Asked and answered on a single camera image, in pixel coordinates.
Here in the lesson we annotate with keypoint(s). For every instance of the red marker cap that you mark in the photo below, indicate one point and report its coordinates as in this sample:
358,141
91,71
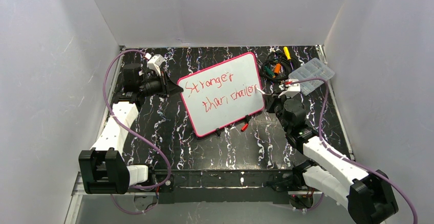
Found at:
244,127

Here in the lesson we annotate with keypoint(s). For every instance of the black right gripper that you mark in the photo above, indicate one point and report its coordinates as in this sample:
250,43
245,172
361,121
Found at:
273,102

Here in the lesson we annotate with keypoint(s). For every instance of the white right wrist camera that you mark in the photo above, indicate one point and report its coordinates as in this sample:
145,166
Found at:
289,88

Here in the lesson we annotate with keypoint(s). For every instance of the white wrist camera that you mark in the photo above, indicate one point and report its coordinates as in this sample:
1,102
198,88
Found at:
155,62
289,88

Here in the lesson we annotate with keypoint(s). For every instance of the green connector plug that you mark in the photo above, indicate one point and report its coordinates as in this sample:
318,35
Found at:
269,72

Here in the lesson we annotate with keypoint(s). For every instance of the orange connector plug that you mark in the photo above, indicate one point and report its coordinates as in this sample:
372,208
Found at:
277,69

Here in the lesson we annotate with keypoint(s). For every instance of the clear plastic organizer box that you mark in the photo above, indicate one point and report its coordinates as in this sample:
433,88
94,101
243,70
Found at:
314,68

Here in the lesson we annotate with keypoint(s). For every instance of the yellow handled tool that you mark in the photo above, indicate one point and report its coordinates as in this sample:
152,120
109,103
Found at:
287,53

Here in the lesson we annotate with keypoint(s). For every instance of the aluminium front rail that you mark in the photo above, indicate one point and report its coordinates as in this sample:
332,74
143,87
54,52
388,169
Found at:
278,180

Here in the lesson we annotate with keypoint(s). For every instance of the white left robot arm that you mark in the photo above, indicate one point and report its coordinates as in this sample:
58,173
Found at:
102,167

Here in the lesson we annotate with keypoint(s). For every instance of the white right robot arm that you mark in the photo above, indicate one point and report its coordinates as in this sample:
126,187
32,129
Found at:
366,196

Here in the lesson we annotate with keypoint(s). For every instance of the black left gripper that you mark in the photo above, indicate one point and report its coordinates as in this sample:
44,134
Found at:
164,85

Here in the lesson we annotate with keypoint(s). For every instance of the pink framed whiteboard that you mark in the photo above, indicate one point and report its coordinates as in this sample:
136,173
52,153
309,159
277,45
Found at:
222,94

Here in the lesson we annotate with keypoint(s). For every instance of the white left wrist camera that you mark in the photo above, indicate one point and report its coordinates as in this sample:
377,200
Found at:
155,62

